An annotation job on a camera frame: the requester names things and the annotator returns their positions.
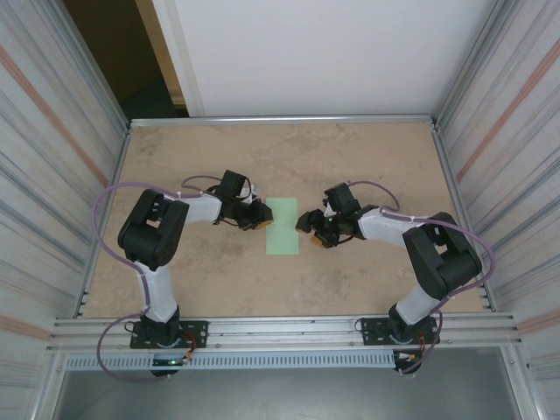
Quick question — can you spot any aluminium table side rail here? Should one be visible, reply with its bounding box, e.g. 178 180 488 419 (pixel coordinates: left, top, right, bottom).
431 124 495 312
80 124 132 319

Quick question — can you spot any black base connector module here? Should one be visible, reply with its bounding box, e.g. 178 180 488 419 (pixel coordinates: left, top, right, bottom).
392 349 424 376
149 356 194 378

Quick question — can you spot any grey metal shelf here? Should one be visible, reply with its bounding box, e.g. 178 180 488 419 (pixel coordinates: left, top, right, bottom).
51 349 526 420

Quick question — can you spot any grey slotted cable duct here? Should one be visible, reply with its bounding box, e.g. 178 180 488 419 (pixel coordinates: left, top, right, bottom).
63 352 398 371

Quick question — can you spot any aluminium frame post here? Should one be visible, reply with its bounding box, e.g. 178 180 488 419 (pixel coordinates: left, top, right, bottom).
43 0 132 128
32 349 67 420
501 348 536 420
430 0 522 126

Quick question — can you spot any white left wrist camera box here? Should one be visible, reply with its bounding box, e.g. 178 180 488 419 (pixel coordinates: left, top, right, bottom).
241 182 265 206

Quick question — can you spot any aluminium frame crossbar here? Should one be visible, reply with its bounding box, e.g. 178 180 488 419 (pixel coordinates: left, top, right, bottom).
128 114 440 129

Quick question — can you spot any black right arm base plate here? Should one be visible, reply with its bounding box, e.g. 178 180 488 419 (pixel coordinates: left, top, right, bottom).
360 316 440 347

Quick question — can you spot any green paper sheet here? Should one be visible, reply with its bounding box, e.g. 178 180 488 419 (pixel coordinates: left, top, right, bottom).
265 197 301 256

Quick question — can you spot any wide aluminium mounting rail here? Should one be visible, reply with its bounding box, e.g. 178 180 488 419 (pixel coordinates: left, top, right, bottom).
45 311 524 352

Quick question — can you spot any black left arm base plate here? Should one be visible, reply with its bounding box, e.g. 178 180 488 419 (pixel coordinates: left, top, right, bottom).
129 319 208 350

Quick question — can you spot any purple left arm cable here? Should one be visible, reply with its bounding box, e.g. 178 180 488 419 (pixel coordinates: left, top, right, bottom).
94 173 228 386

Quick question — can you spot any beige door frame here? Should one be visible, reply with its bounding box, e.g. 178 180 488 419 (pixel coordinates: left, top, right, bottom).
134 0 187 107

